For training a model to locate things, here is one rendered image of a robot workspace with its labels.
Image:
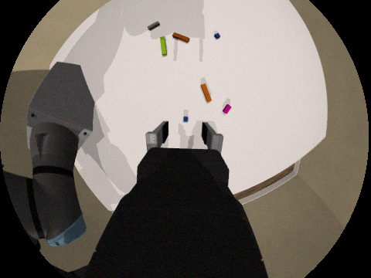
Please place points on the small magenta block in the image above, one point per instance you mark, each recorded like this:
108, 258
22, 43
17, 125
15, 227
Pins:
226, 108

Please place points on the grey rod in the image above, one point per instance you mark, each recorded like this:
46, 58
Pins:
153, 25

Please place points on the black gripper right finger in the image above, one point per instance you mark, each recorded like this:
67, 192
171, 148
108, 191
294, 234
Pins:
211, 139

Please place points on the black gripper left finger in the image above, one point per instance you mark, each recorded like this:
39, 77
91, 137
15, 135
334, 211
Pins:
158, 136

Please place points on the lime green rod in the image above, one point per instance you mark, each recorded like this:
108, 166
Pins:
163, 46

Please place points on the orange rod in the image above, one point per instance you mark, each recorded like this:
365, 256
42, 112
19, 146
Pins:
180, 37
206, 92

